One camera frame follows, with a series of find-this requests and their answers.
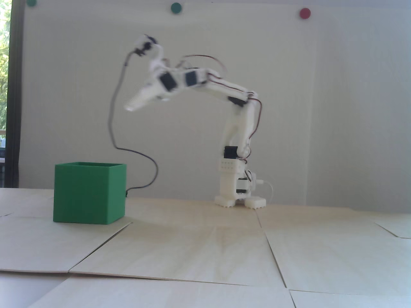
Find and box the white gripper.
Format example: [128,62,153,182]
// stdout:
[124,48,186,112]

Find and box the white power cable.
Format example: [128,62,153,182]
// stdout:
[256,181,274,204]

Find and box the black camera cable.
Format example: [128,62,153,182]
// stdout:
[107,48,159,198]

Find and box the dark window frame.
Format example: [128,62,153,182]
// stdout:
[8,0,26,188]

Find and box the green box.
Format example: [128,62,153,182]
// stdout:
[53,162,127,225]

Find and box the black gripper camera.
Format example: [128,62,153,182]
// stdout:
[134,33,159,58]

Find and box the red white black servo wire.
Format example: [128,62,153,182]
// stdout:
[179,55,227,79]

